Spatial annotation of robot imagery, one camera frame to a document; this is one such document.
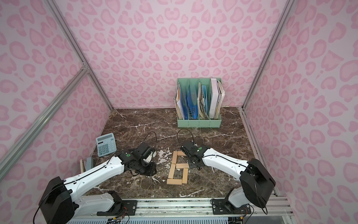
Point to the white thick binder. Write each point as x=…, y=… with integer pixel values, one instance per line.
x=215, y=93

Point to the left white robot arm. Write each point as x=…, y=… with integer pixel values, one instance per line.
x=64, y=199

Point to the stack of paper magazines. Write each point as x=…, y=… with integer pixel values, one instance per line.
x=220, y=99

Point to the blue plastic folders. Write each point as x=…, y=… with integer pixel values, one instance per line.
x=191, y=95

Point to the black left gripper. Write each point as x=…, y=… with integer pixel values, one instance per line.
x=148, y=169

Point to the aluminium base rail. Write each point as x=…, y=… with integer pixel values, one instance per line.
x=200, y=207

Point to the teal desk calculator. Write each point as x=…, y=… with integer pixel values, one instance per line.
x=106, y=144

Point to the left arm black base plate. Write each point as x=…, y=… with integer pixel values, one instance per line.
x=127, y=207

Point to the wooden block slanted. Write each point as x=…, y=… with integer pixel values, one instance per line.
x=174, y=181

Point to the aluminium corner frame post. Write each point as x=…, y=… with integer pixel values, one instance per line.
x=283, y=19

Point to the left rear aluminium post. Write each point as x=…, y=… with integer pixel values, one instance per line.
x=61, y=22

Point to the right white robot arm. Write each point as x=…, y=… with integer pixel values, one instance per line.
x=257, y=184

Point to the teal cream stapler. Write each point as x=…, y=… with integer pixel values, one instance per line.
x=86, y=164

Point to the wooden block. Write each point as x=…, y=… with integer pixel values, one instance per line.
x=182, y=166
x=172, y=170
x=180, y=153
x=174, y=157
x=185, y=175

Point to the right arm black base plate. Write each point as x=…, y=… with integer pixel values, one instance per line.
x=221, y=208

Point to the clear sleeve printed paper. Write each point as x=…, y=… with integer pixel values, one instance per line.
x=178, y=103

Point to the diagonal aluminium frame bar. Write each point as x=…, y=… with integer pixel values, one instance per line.
x=19, y=148

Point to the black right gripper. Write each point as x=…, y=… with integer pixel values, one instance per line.
x=191, y=161

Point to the green plastic file organizer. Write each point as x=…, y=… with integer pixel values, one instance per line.
x=198, y=102

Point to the teal mesh folder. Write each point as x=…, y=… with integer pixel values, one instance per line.
x=205, y=97

